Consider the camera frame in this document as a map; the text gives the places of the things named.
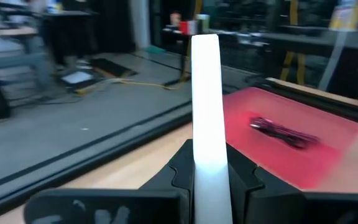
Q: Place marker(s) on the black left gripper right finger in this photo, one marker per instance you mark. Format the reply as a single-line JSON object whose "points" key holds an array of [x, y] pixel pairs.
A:
{"points": [[291, 208]]}

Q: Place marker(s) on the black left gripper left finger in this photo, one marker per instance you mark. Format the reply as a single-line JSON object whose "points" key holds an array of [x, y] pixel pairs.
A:
{"points": [[120, 208]]}

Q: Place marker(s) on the green white Acer box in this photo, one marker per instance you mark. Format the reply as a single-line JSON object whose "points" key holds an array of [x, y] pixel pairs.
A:
{"points": [[208, 109]]}

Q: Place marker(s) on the pink plastic bin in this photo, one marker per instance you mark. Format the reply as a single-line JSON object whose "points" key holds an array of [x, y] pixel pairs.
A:
{"points": [[291, 168]]}

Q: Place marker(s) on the black floor mat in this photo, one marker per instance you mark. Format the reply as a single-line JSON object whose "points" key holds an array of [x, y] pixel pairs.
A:
{"points": [[113, 67]]}

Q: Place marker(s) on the red container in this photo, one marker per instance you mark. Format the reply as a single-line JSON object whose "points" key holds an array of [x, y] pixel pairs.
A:
{"points": [[186, 27]]}

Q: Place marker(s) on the yellow ladder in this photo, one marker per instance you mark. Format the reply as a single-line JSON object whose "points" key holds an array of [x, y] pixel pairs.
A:
{"points": [[293, 12]]}

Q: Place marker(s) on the green white container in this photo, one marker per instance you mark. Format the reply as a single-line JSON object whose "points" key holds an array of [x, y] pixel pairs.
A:
{"points": [[203, 23]]}

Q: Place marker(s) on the black table frame rail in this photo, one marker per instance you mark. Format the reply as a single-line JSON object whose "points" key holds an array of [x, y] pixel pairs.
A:
{"points": [[73, 161]]}

